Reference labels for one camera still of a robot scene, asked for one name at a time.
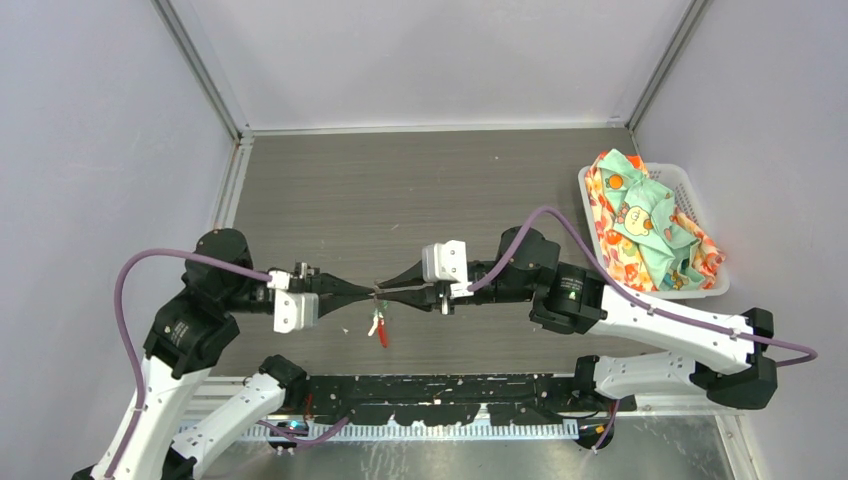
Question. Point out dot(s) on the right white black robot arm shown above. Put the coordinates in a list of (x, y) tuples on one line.
[(719, 356)]

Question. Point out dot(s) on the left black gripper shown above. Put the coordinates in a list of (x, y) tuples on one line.
[(336, 291)]

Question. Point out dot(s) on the colourful patterned cloth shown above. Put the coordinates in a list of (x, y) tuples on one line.
[(645, 239)]

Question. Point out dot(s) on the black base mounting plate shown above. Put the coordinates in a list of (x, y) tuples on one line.
[(442, 400)]

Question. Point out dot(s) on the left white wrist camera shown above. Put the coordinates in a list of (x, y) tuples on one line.
[(294, 311)]

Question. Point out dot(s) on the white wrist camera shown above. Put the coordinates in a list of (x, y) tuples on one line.
[(445, 262), (294, 311)]

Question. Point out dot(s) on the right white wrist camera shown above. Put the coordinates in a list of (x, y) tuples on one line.
[(445, 262)]

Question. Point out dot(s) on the aluminium frame rail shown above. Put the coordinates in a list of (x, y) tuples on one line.
[(584, 431)]

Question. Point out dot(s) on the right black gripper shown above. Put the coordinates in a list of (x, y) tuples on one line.
[(424, 299)]

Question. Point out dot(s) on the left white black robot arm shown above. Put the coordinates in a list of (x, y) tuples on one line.
[(186, 340)]

